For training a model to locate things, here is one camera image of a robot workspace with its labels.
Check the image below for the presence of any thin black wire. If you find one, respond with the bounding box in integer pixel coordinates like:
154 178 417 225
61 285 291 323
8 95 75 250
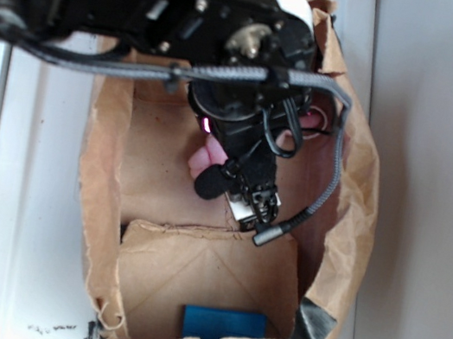
253 92 312 162

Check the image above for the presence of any blue rectangular block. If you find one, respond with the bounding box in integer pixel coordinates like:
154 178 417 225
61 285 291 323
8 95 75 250
181 304 267 339

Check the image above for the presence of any grey braided cable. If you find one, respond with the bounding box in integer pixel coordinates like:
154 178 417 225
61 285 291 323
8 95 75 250
0 22 359 259

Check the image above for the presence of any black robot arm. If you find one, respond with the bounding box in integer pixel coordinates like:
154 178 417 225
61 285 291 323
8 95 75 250
0 0 316 230

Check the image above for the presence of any pink plush bunny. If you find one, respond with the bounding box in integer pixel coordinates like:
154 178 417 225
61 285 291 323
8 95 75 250
188 108 329 179

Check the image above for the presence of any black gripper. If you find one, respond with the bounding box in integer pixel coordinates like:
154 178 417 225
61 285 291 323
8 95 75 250
188 80 305 231

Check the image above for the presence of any black foam microphone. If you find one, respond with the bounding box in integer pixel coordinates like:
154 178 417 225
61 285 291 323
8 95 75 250
194 159 240 200

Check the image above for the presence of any brown paper bag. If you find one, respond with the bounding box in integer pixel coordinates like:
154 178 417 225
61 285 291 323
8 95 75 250
45 0 415 339

